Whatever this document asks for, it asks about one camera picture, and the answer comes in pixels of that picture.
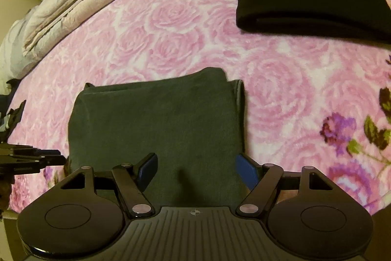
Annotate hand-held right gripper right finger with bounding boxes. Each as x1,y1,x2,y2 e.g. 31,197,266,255
235,153,335,217

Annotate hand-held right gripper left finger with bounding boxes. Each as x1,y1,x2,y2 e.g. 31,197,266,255
59,152,159,218

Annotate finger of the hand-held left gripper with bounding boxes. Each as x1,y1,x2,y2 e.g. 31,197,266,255
0,143,67,175
0,100,27,135

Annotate dark grey jeans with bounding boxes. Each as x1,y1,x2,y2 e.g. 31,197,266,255
66,67,247,209

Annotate grey pillow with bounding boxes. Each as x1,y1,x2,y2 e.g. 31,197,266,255
0,9,35,80

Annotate beige duvet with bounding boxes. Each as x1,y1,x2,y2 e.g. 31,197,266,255
22,0,216,61

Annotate pink rose blanket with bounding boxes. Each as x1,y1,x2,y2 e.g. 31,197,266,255
6,0,391,219

